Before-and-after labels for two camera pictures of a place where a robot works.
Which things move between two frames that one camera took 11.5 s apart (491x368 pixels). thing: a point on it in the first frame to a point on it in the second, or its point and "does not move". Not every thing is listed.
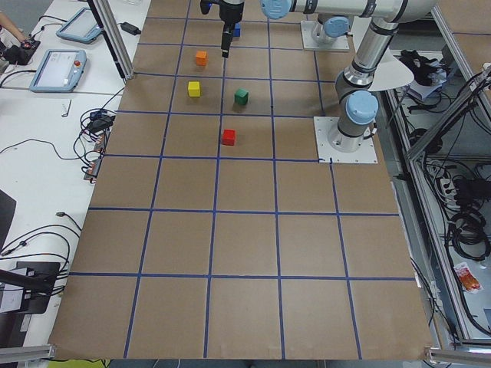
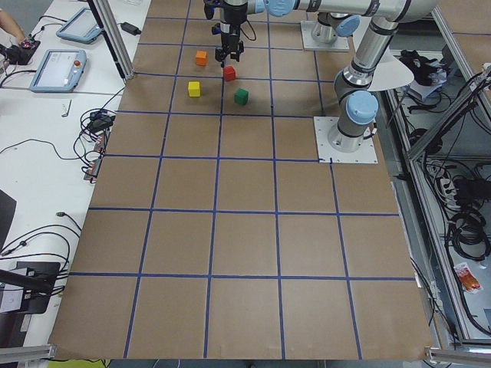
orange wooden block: x=201 y=58 does not move
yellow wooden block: x=194 y=89 does not move
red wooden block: x=229 y=137 to x=229 y=73
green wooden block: x=241 y=96 does not move
